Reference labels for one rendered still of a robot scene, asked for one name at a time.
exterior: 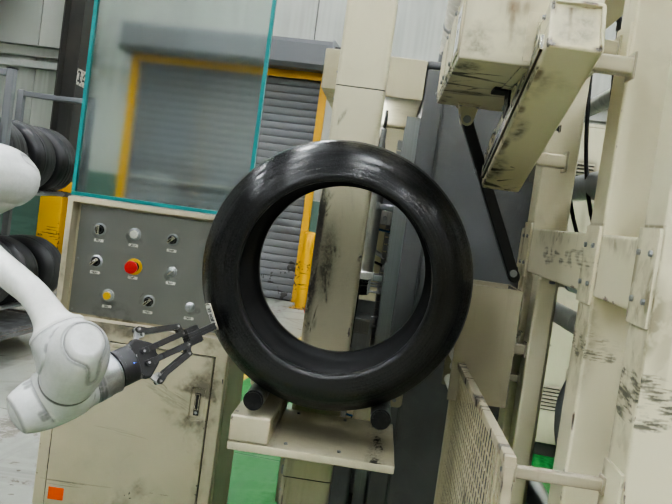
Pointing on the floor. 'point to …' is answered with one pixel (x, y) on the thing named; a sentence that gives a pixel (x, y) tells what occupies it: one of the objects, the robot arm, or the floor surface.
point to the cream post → (343, 214)
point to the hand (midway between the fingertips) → (199, 332)
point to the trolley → (29, 142)
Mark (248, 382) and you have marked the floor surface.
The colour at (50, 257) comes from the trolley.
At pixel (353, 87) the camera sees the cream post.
